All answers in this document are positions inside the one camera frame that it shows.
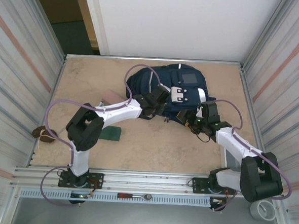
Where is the navy blue backpack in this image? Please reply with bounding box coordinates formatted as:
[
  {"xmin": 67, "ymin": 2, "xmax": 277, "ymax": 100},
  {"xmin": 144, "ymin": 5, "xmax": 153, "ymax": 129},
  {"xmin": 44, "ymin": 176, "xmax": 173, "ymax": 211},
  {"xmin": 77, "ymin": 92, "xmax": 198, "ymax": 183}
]
[{"xmin": 123, "ymin": 60, "xmax": 219, "ymax": 127}]

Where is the pink case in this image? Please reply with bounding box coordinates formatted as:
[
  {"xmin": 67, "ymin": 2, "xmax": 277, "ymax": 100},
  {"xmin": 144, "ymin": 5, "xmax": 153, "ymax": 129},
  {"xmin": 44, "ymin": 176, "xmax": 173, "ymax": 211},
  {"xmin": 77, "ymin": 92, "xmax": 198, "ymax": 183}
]
[{"xmin": 101, "ymin": 88, "xmax": 122, "ymax": 105}]

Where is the green pencil case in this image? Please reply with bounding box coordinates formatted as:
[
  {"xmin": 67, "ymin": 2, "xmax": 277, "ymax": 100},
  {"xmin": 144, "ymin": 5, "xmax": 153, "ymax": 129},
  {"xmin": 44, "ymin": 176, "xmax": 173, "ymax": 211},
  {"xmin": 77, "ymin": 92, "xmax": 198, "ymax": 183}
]
[{"xmin": 98, "ymin": 125, "xmax": 122, "ymax": 142}]

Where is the white and grey scale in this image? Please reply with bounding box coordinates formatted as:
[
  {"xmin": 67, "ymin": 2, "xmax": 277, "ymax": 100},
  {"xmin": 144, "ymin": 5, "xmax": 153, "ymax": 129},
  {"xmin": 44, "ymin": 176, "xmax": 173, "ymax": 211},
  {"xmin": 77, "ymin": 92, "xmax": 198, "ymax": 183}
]
[{"xmin": 220, "ymin": 144, "xmax": 244, "ymax": 171}]

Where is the small circuit board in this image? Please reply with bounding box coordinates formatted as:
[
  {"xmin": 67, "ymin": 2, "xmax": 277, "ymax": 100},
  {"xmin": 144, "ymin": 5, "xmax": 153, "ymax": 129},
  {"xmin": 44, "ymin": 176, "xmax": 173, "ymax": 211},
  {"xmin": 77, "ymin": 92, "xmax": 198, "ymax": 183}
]
[
  {"xmin": 209, "ymin": 197, "xmax": 228, "ymax": 208},
  {"xmin": 69, "ymin": 192, "xmax": 88, "ymax": 200}
]

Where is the grey tape roll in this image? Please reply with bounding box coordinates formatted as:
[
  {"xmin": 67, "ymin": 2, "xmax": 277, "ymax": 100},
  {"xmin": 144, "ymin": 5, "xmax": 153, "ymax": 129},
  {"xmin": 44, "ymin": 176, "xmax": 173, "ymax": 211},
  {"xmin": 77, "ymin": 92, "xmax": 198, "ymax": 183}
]
[{"xmin": 249, "ymin": 199, "xmax": 277, "ymax": 222}]

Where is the thin black cable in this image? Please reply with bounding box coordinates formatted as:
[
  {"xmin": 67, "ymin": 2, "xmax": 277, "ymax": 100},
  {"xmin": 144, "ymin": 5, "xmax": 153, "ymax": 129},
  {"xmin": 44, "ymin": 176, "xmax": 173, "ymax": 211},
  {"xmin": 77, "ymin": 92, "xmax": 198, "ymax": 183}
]
[{"xmin": 197, "ymin": 131, "xmax": 212, "ymax": 144}]

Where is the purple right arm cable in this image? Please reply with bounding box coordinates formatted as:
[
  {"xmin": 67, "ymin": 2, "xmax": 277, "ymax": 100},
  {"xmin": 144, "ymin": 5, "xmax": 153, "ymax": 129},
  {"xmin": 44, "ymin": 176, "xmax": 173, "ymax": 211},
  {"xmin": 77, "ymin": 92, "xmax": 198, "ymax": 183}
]
[{"xmin": 208, "ymin": 99, "xmax": 298, "ymax": 216}]

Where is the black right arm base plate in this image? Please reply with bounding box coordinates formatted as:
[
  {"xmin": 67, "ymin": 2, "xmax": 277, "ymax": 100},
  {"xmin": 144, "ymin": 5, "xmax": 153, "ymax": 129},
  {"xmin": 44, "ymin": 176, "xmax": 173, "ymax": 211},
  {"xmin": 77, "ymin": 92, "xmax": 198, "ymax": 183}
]
[{"xmin": 191, "ymin": 177, "xmax": 238, "ymax": 197}]

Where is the thin aluminium table edge rail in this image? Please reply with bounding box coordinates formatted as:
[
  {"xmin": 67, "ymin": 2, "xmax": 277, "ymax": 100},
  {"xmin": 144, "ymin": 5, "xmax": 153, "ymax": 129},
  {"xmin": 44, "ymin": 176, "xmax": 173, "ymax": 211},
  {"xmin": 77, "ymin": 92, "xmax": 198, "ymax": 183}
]
[{"xmin": 65, "ymin": 51, "xmax": 244, "ymax": 70}]

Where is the wide aluminium mounting rail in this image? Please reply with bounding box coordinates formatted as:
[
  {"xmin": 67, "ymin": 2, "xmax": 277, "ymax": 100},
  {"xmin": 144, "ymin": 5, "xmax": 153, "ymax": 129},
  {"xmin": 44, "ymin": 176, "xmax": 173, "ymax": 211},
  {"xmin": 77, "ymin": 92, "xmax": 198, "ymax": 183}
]
[{"xmin": 13, "ymin": 162, "xmax": 285, "ymax": 202}]

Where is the slotted grey cable duct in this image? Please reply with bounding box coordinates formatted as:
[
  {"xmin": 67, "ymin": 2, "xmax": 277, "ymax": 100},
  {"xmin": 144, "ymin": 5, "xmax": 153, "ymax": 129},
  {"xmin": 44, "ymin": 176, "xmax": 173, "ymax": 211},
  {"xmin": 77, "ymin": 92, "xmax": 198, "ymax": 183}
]
[{"xmin": 19, "ymin": 186, "xmax": 211, "ymax": 209}]

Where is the red-handled ratchet wrench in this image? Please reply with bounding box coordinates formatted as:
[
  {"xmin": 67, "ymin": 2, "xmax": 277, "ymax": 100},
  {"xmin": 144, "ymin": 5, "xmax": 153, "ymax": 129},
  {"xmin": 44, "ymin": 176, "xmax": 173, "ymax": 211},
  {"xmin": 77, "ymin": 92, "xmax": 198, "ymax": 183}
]
[{"xmin": 117, "ymin": 191, "xmax": 153, "ymax": 201}]

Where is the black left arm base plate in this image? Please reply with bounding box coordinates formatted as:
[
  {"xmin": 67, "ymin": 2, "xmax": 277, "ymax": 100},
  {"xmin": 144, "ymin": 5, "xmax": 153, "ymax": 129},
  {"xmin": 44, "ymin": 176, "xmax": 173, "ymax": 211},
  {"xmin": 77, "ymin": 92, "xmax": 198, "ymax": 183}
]
[{"xmin": 58, "ymin": 170, "xmax": 104, "ymax": 191}]

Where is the brown drawstring pouch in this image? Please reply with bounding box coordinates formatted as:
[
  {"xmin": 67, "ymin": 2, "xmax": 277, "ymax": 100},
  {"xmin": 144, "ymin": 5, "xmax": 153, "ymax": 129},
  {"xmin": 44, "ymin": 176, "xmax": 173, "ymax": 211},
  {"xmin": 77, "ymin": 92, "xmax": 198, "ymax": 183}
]
[{"xmin": 30, "ymin": 125, "xmax": 59, "ymax": 144}]

